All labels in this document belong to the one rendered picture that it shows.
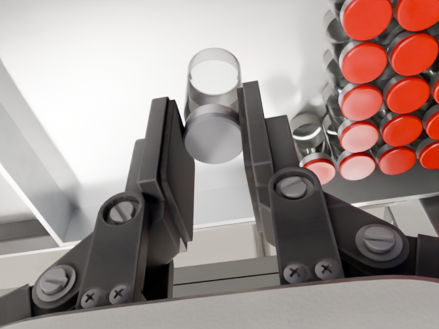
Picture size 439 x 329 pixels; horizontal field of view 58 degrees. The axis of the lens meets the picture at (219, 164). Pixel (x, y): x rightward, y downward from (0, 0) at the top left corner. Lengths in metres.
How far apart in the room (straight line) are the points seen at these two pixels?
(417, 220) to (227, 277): 0.91
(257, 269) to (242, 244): 0.72
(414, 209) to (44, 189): 0.26
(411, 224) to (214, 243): 1.59
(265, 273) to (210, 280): 0.16
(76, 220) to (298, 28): 0.22
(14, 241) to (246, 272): 0.89
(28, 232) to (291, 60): 0.24
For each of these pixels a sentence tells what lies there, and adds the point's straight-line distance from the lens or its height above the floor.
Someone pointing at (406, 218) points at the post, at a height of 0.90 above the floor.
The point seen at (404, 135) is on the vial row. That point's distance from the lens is 0.24.
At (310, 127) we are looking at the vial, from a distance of 0.25.
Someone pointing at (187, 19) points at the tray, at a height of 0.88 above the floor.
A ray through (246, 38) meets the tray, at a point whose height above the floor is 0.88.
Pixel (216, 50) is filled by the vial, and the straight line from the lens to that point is 0.16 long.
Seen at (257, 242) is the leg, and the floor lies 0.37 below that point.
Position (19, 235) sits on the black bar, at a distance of 0.36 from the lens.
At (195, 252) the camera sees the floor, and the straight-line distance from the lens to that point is 1.94.
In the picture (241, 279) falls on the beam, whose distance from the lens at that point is 1.17.
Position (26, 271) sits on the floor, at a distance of 2.27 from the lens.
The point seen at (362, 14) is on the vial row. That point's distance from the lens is 0.19.
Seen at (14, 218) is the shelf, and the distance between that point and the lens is 0.37.
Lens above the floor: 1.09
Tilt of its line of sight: 47 degrees down
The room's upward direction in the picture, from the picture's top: 178 degrees clockwise
